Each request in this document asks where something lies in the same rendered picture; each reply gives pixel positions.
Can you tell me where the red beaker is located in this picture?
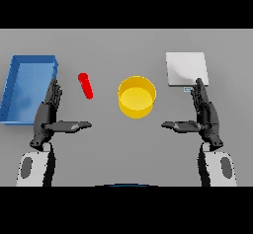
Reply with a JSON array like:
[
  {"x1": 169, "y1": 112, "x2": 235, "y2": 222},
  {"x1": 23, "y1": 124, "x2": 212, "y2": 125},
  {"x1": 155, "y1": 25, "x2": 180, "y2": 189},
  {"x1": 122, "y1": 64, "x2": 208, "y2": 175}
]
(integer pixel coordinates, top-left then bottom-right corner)
[{"x1": 77, "y1": 72, "x2": 94, "y2": 101}]

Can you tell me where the yellow bowl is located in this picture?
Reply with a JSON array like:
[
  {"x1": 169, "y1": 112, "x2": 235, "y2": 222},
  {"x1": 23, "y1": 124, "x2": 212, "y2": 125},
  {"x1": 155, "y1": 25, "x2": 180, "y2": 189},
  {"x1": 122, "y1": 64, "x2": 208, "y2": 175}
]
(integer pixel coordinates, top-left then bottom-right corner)
[{"x1": 117, "y1": 75, "x2": 157, "y2": 119}]

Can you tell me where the pale square scale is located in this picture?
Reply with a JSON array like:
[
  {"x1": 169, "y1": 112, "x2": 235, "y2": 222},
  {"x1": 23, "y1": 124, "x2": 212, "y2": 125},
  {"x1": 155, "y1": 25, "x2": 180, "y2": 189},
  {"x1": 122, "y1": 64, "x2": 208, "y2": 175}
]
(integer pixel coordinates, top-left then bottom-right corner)
[{"x1": 165, "y1": 51, "x2": 211, "y2": 93}]

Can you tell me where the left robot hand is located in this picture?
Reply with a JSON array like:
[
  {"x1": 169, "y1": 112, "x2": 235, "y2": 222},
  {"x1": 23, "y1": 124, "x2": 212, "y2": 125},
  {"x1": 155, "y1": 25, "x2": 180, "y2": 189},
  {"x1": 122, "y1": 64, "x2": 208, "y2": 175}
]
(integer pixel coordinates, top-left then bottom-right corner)
[{"x1": 29, "y1": 77, "x2": 93, "y2": 152}]

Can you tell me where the blue tray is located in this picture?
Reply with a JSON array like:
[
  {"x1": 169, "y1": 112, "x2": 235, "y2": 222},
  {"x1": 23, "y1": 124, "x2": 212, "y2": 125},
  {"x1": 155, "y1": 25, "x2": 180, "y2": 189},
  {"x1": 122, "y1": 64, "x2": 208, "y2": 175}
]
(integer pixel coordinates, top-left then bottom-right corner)
[{"x1": 0, "y1": 54, "x2": 59, "y2": 126}]

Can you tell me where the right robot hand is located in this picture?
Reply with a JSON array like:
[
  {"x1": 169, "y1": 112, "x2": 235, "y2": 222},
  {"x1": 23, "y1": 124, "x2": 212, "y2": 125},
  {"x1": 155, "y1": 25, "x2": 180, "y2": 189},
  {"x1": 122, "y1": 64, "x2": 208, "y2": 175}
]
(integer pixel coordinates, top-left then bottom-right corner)
[{"x1": 160, "y1": 77, "x2": 224, "y2": 152}]

